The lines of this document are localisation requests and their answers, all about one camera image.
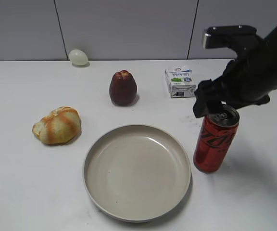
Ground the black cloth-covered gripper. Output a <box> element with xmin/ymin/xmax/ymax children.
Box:
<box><xmin>193</xmin><ymin>37</ymin><xmax>277</xmax><ymax>118</ymax></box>

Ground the red cola can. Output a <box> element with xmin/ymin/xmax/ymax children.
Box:
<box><xmin>193</xmin><ymin>104</ymin><xmax>240</xmax><ymax>173</ymax></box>

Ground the beige round plate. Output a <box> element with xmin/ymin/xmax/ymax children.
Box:
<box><xmin>83</xmin><ymin>124</ymin><xmax>191</xmax><ymax>222</ymax></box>

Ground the small white milk carton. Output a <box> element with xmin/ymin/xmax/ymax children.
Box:
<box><xmin>164</xmin><ymin>65</ymin><xmax>196</xmax><ymax>98</ymax></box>

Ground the dark red wax apple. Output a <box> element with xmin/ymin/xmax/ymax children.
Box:
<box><xmin>109</xmin><ymin>70</ymin><xmax>137</xmax><ymax>106</ymax></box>

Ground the pale white egg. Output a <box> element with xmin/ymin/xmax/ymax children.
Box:
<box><xmin>69</xmin><ymin>49</ymin><xmax>89</xmax><ymax>66</ymax></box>

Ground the orange striped bread roll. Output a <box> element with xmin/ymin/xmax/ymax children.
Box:
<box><xmin>32</xmin><ymin>106</ymin><xmax>81</xmax><ymax>144</ymax></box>

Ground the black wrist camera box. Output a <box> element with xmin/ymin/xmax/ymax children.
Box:
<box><xmin>202</xmin><ymin>25</ymin><xmax>257</xmax><ymax>50</ymax></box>

